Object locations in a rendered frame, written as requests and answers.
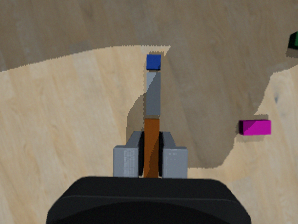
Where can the magenta rectangular block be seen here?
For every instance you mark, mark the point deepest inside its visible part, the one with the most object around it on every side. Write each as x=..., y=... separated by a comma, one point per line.
x=255, y=127

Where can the grey rectangular bar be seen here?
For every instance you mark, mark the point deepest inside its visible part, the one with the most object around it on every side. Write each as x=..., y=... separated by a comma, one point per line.
x=153, y=93

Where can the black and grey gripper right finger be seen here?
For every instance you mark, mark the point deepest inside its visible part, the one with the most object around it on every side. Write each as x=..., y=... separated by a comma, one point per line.
x=173, y=159

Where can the orange rectangular bar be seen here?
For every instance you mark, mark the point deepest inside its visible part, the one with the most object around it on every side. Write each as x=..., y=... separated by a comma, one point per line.
x=151, y=147

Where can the small dark blue cube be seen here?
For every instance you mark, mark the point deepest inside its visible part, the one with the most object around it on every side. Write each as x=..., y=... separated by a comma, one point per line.
x=153, y=62

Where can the green rod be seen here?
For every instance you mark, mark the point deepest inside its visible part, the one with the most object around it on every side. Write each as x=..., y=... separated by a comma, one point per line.
x=293, y=41

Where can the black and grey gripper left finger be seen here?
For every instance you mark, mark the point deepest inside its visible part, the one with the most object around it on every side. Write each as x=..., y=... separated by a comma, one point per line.
x=128, y=160

